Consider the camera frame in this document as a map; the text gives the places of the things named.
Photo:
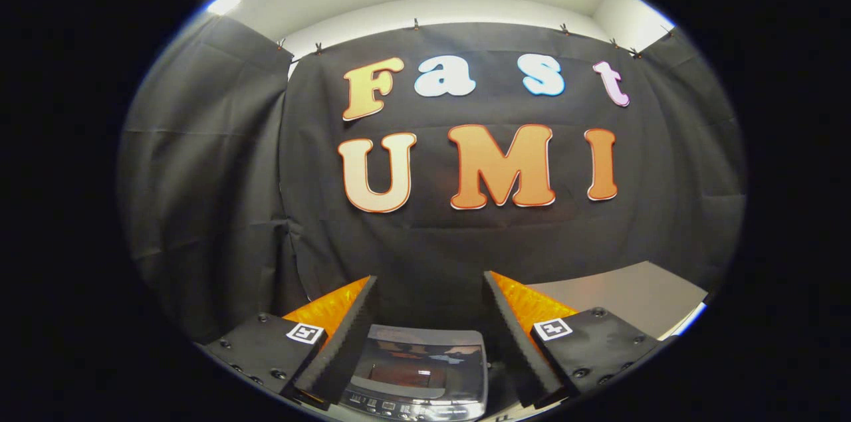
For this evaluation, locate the grey washing machine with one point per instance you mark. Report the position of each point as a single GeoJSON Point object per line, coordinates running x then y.
{"type": "Point", "coordinates": [399, 409]}

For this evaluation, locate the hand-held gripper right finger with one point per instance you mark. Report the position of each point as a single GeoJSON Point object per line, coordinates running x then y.
{"type": "Point", "coordinates": [515, 349]}

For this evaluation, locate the black backdrop cloth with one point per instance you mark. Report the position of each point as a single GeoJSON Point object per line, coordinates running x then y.
{"type": "Point", "coordinates": [213, 176]}

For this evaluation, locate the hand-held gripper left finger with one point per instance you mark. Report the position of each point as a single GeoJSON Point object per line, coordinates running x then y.
{"type": "Point", "coordinates": [346, 349]}

